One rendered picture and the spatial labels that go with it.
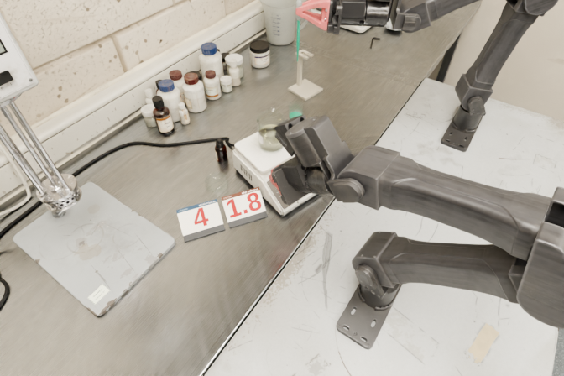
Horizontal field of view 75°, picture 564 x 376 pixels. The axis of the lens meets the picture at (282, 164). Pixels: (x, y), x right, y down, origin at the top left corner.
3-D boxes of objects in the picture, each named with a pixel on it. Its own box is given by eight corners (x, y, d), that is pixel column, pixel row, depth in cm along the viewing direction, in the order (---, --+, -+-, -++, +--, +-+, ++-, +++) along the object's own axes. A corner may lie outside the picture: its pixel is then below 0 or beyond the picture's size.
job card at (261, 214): (268, 216, 84) (267, 206, 81) (229, 228, 81) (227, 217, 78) (259, 197, 88) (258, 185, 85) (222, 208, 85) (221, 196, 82)
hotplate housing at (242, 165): (324, 192, 89) (327, 169, 83) (282, 220, 83) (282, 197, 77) (268, 143, 101) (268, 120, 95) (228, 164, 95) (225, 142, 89)
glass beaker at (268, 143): (282, 157, 85) (282, 129, 79) (255, 154, 86) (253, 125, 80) (287, 138, 90) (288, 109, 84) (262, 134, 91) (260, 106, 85)
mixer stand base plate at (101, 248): (177, 242, 79) (176, 239, 78) (98, 319, 68) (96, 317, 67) (91, 183, 91) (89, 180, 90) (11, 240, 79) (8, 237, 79)
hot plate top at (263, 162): (302, 153, 87) (302, 150, 86) (260, 176, 82) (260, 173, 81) (271, 127, 93) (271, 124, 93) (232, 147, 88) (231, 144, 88)
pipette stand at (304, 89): (322, 91, 118) (326, 54, 109) (305, 101, 114) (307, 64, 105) (305, 80, 122) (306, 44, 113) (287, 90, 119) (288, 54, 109)
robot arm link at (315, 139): (270, 143, 56) (323, 129, 46) (305, 116, 61) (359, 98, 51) (306, 204, 59) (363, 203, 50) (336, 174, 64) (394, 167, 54)
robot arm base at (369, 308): (339, 310, 61) (378, 335, 58) (387, 227, 72) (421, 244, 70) (334, 328, 66) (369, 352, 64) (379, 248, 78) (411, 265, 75)
